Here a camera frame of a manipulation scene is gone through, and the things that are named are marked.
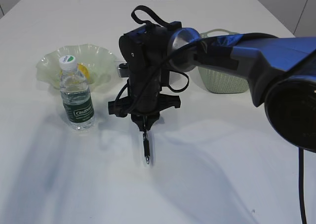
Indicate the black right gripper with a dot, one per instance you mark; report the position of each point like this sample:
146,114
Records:
146,112

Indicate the black pen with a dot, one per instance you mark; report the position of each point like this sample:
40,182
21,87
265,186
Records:
146,148

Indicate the clear water bottle green label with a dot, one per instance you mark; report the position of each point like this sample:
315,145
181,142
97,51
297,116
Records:
75,94

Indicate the yellow pear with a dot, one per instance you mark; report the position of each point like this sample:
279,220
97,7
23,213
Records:
84,71

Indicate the black blue right robot arm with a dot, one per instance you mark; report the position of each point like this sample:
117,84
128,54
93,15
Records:
280,72

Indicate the pale green wavy plate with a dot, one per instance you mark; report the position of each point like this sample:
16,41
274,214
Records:
100,62

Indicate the pale green woven basket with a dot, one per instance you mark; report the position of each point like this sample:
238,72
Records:
222,83

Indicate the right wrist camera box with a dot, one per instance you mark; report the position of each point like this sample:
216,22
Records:
123,71

